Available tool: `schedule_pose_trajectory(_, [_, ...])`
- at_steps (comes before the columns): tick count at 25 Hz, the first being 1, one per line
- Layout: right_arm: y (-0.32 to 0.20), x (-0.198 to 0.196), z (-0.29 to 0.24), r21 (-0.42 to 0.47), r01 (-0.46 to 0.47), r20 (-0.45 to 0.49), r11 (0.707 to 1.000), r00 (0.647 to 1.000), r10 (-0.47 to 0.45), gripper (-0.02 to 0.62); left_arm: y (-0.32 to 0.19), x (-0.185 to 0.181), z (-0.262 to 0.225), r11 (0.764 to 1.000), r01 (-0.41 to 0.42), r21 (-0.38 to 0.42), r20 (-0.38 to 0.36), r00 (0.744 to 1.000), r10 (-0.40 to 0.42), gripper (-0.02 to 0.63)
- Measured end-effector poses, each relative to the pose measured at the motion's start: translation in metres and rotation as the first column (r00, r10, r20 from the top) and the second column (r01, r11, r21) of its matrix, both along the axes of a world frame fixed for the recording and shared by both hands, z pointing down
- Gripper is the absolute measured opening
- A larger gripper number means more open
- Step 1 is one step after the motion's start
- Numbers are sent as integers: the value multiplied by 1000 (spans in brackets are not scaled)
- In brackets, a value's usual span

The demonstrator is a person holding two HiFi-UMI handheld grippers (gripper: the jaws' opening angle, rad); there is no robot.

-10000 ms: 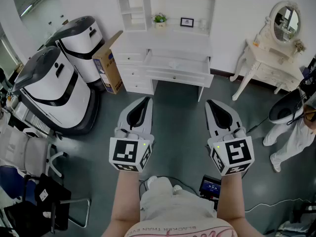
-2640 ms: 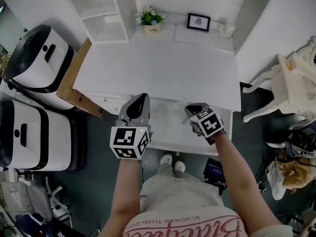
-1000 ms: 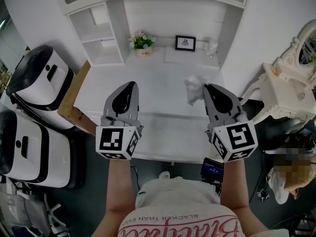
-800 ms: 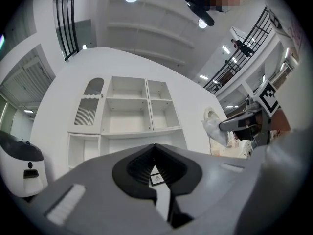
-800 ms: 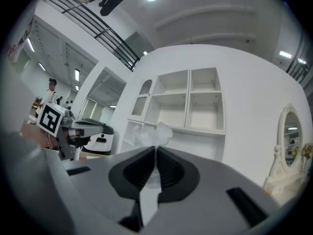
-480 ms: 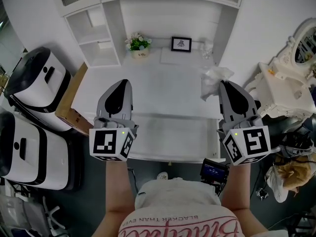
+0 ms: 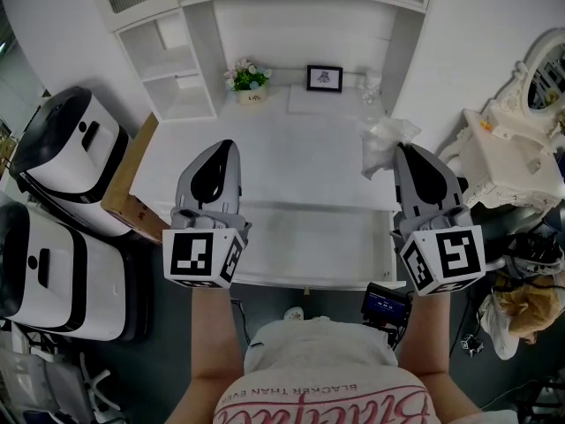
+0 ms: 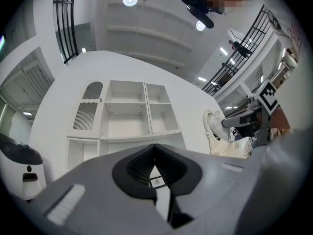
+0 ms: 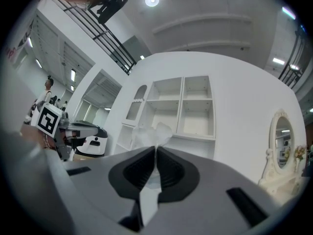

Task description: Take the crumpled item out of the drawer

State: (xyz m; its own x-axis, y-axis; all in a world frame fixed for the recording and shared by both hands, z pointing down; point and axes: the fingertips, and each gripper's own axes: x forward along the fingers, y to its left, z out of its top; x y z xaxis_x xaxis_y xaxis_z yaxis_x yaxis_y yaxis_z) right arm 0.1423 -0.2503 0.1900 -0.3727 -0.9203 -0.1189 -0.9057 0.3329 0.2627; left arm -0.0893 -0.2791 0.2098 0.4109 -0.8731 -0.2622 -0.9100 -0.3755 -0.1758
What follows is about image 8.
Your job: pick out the black head-mounted camera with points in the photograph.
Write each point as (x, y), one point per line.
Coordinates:
(195, 4)

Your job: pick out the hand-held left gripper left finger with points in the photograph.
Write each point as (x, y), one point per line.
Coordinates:
(97, 199)

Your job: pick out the cream vanity table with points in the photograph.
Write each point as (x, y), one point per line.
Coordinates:
(234, 149)

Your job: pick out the person's white pink print shirt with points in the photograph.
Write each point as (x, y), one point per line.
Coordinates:
(283, 26)

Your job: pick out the white hutch shelf unit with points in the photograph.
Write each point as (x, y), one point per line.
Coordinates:
(104, 121)

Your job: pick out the black metal railing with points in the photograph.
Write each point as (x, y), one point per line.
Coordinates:
(64, 2)
(254, 28)

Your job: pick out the black picture frame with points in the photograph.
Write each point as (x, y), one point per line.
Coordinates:
(157, 181)

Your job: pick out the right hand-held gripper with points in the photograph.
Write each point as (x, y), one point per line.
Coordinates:
(267, 97)

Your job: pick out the white and black robot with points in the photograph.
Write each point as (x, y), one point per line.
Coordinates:
(22, 160)

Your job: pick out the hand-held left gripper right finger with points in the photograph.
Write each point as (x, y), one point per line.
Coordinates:
(215, 192)

